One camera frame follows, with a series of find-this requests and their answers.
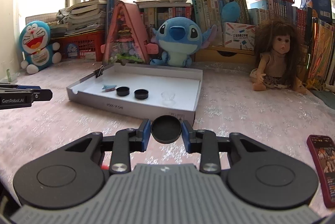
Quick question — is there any pink triangular toy house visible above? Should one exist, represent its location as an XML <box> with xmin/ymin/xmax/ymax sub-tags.
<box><xmin>102</xmin><ymin>1</ymin><xmax>159</xmax><ymax>66</ymax></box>

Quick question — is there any red plastic crate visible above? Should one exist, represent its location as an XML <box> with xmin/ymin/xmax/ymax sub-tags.
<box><xmin>51</xmin><ymin>31</ymin><xmax>104</xmax><ymax>62</ymax></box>

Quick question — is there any white pipe rack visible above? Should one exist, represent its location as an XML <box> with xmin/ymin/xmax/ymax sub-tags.
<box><xmin>318</xmin><ymin>82</ymin><xmax>335</xmax><ymax>93</ymax></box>

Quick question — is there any blue hair clip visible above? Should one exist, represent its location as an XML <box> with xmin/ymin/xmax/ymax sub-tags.
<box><xmin>102</xmin><ymin>85</ymin><xmax>116</xmax><ymax>92</ymax></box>

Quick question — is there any black binder clip on tray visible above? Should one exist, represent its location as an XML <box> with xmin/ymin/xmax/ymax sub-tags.
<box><xmin>94</xmin><ymin>65</ymin><xmax>104</xmax><ymax>78</ymax></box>

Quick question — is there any row of books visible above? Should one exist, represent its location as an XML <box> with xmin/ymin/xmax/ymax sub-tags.
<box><xmin>136</xmin><ymin>0</ymin><xmax>335</xmax><ymax>89</ymax></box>

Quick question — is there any white stationery box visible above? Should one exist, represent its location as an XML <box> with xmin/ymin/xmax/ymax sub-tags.
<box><xmin>223</xmin><ymin>22</ymin><xmax>255</xmax><ymax>51</ymax></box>

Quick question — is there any brown-haired doll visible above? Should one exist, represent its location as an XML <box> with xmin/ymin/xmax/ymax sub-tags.
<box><xmin>249</xmin><ymin>19</ymin><xmax>307</xmax><ymax>94</ymax></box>

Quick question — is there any small black cup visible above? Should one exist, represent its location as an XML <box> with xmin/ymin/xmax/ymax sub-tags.
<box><xmin>116</xmin><ymin>86</ymin><xmax>130</xmax><ymax>97</ymax></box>

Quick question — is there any smartphone in red case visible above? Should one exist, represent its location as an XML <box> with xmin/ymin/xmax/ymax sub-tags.
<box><xmin>307</xmin><ymin>135</ymin><xmax>334</xmax><ymax>208</ymax></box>

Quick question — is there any Stitch plush toy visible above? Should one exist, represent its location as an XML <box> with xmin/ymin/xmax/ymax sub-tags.
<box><xmin>150</xmin><ymin>17</ymin><xmax>218</xmax><ymax>67</ymax></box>

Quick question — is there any wooden drawer organizer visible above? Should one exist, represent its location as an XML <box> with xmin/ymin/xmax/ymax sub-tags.
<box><xmin>194</xmin><ymin>46</ymin><xmax>255</xmax><ymax>66</ymax></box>

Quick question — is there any Doraemon plush toy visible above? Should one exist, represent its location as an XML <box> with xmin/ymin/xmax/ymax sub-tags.
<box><xmin>18</xmin><ymin>21</ymin><xmax>62</xmax><ymax>75</ymax></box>

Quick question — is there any black round cup container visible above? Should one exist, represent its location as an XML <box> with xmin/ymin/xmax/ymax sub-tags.
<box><xmin>134</xmin><ymin>89</ymin><xmax>149</xmax><ymax>100</ymax></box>

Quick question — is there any white cardboard tray box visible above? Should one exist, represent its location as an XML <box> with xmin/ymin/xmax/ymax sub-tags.
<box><xmin>66</xmin><ymin>64</ymin><xmax>203</xmax><ymax>124</ymax></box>

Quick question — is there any stack of papers and books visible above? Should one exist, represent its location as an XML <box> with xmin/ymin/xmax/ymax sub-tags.
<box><xmin>49</xmin><ymin>0</ymin><xmax>113</xmax><ymax>37</ymax></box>

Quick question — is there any clear plastic round dish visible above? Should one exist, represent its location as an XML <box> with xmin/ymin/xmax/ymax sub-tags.
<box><xmin>161</xmin><ymin>91</ymin><xmax>175</xmax><ymax>106</ymax></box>

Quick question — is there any black round cap lid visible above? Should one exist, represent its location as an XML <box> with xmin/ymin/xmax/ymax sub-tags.
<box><xmin>151</xmin><ymin>115</ymin><xmax>182</xmax><ymax>144</ymax></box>

